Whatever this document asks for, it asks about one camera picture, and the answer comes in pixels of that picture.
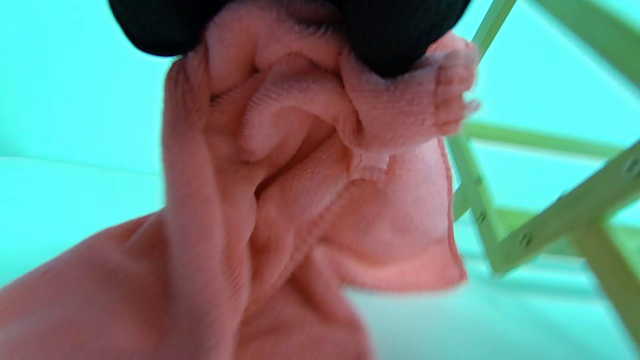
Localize person's left hand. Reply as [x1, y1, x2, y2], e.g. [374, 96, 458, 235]
[108, 0, 472, 79]

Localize pink square towel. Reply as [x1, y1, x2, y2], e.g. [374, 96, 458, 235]
[0, 0, 482, 360]

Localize wooden book rack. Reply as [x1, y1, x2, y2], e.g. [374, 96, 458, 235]
[446, 0, 640, 346]

